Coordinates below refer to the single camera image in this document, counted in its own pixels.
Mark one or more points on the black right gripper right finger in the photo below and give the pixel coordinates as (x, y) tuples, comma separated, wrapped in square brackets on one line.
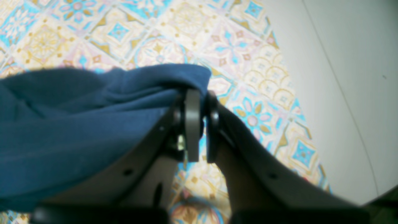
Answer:
[(261, 189)]

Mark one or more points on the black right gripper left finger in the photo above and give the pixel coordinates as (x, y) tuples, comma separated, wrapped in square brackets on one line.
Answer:
[(135, 189)]

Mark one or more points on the dark blue t-shirt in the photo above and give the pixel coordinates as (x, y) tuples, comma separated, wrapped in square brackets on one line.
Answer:
[(61, 126)]

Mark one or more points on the colourful patterned tablecloth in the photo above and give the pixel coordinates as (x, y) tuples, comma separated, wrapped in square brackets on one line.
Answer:
[(233, 38)]

